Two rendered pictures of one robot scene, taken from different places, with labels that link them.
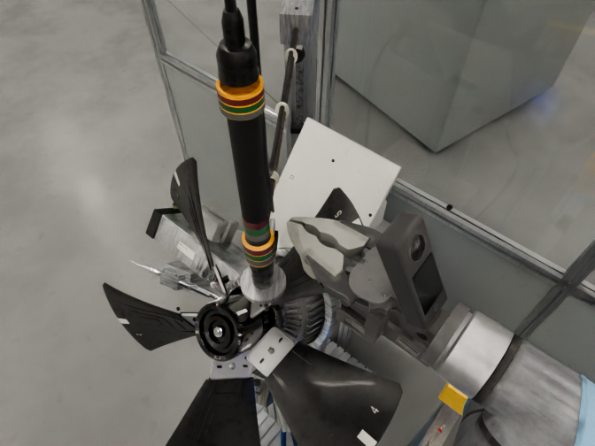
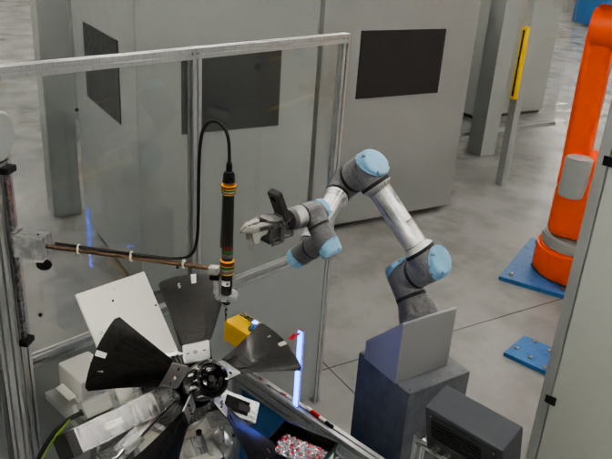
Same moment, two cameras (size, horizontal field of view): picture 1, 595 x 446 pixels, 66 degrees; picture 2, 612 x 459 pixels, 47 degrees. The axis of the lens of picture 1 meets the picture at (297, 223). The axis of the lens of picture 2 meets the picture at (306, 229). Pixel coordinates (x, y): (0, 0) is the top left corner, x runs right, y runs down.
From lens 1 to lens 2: 1.99 m
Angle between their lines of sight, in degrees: 70
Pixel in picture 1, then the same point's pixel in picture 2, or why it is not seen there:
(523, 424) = (318, 213)
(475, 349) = (300, 209)
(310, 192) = not seen: hidden behind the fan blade
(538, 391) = (312, 205)
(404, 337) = (286, 230)
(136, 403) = not seen: outside the picture
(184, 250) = (113, 424)
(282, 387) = (249, 366)
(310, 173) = (108, 319)
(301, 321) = not seen: hidden behind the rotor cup
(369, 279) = (272, 219)
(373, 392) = (260, 334)
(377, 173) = (138, 284)
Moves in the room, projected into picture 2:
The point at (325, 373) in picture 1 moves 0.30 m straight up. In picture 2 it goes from (245, 350) to (248, 270)
